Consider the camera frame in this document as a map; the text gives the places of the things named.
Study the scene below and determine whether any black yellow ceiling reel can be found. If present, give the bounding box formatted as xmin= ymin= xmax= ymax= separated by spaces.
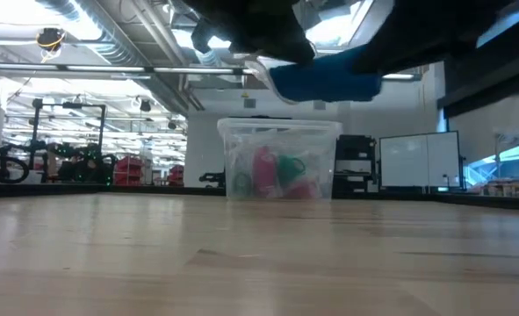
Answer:
xmin=36 ymin=26 xmax=66 ymax=52

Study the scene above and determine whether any green looped item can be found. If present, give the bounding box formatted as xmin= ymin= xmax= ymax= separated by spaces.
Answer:
xmin=278 ymin=154 xmax=307 ymax=189

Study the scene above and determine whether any black shelf cart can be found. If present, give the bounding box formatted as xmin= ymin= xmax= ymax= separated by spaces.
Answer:
xmin=333 ymin=134 xmax=379 ymax=197

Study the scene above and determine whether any red-orange small item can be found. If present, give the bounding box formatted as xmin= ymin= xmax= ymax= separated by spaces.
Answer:
xmin=284 ymin=178 xmax=318 ymax=201

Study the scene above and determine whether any red storage shelf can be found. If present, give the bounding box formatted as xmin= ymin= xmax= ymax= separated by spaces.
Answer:
xmin=167 ymin=164 xmax=185 ymax=187
xmin=112 ymin=154 xmax=147 ymax=186

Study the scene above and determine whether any blue elastic bandage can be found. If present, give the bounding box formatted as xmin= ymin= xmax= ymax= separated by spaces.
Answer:
xmin=269 ymin=43 xmax=384 ymax=104

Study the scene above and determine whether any red bottle-shaped item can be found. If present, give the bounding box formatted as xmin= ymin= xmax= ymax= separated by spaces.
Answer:
xmin=252 ymin=146 xmax=280 ymax=199

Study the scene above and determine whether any clear plastic storage box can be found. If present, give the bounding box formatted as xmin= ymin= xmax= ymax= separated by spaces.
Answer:
xmin=217 ymin=116 xmax=343 ymax=202

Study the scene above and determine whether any dark green round roll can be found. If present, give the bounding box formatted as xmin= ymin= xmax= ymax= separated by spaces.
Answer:
xmin=232 ymin=169 xmax=255 ymax=199

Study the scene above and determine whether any black background robot stand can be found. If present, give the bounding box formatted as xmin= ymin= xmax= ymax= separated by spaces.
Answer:
xmin=4 ymin=98 xmax=119 ymax=185

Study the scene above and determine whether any white whiteboard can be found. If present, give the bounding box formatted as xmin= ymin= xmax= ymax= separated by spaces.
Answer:
xmin=379 ymin=131 xmax=462 ymax=190

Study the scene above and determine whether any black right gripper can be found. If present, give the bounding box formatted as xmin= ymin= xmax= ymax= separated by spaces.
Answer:
xmin=350 ymin=0 xmax=519 ymax=75

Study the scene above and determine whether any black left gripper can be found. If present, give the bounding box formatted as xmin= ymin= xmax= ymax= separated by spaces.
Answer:
xmin=182 ymin=0 xmax=318 ymax=68

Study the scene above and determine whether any black curved hose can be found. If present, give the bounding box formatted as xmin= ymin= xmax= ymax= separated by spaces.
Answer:
xmin=0 ymin=153 xmax=31 ymax=185

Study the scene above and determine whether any long ceiling light bar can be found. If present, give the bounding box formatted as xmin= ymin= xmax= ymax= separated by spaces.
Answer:
xmin=0 ymin=61 xmax=422 ymax=83

